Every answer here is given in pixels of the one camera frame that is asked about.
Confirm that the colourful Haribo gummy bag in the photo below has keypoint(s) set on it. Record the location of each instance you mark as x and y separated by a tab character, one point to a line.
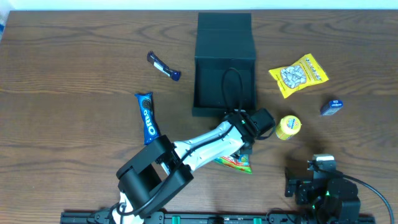
240	162

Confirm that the yellow round jar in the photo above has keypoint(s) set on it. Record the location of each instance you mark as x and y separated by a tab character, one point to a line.
288	126

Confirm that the small blue box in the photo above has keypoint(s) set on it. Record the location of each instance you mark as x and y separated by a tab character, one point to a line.
331	107

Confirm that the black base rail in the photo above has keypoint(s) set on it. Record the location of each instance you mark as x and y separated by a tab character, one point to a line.
183	218

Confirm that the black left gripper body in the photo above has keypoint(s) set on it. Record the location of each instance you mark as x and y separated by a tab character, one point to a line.
246	149

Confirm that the blue Oreo cookie pack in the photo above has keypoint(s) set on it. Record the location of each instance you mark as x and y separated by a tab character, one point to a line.
146	106

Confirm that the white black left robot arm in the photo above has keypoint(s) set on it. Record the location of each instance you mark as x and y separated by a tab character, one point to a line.
157	173

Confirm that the dark blue chocolate bar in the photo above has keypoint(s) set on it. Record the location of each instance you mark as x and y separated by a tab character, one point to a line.
160	65

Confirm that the black open gift box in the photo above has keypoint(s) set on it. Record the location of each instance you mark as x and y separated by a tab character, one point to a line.
225	59

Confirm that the yellow sunflower seed bag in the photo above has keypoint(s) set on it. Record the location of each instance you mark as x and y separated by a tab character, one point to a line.
305	72

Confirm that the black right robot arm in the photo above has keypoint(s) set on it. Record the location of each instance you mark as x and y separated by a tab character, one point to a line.
329	196

